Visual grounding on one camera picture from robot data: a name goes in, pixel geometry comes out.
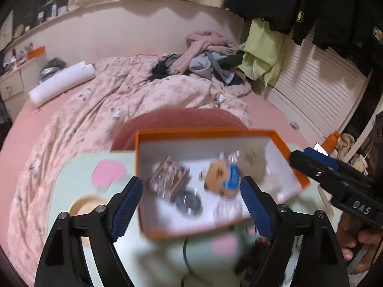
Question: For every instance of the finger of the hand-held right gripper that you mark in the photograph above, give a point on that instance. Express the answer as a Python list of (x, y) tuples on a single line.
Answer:
[(305, 164), (323, 157)]

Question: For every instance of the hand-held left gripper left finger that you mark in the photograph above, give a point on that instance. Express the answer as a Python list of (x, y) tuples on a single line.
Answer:
[(128, 206)]

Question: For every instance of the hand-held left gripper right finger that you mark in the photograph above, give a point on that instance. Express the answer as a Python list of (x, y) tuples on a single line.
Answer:
[(257, 209)]

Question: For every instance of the clear round container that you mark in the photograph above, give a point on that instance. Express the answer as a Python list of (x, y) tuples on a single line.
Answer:
[(227, 210)]

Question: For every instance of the orange cardboard box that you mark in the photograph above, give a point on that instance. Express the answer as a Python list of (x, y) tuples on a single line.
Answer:
[(167, 215)]

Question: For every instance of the brown bear toy blue shirt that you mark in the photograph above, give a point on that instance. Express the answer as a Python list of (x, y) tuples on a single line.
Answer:
[(221, 176)]

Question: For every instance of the brown patterned packet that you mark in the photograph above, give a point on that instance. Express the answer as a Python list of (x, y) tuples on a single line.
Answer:
[(169, 176)]

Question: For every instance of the round dark tin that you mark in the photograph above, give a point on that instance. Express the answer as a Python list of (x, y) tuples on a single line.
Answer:
[(188, 201)]

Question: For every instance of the person's right hand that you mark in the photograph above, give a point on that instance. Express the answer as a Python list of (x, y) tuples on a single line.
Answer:
[(366, 237)]

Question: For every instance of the orange bottle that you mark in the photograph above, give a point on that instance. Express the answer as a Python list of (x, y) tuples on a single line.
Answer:
[(332, 142)]

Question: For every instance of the beige cloth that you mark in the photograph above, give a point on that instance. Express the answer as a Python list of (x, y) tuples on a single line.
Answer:
[(346, 143)]

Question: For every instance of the small grey object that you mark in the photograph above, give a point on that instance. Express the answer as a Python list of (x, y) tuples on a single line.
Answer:
[(295, 125)]

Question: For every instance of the pink bed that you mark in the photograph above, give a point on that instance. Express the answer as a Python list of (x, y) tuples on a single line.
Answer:
[(263, 116)]

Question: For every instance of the white slatted panel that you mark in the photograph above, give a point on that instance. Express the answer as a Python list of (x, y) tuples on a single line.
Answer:
[(314, 89)]

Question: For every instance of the pink floral duvet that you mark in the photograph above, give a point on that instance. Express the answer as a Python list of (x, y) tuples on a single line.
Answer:
[(89, 119)]

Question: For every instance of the dark red pillow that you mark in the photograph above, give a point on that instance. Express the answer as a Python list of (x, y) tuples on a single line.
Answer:
[(179, 119)]

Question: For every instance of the light green hanging garment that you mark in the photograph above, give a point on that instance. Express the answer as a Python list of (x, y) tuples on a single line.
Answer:
[(263, 53)]

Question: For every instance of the grey blue garment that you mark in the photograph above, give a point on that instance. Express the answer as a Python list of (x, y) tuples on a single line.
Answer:
[(206, 65)]

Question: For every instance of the white paper roll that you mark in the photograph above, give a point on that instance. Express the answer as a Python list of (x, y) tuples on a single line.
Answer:
[(59, 83)]

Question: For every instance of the black hanging jacket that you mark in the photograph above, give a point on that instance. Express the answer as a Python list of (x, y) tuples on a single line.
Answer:
[(335, 6), (263, 0)]

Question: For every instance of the round grey bag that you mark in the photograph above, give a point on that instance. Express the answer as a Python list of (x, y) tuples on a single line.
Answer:
[(53, 67)]

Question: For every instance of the pile of clothes on bed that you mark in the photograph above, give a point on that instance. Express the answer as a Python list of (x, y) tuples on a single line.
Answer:
[(203, 41)]

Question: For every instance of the white desk with drawers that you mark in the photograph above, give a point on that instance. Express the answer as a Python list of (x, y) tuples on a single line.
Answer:
[(12, 86)]

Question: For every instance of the small orange box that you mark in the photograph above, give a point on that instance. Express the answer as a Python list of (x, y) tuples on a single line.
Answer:
[(36, 52)]

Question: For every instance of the green white bottle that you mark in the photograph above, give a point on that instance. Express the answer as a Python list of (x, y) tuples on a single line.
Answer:
[(54, 10)]

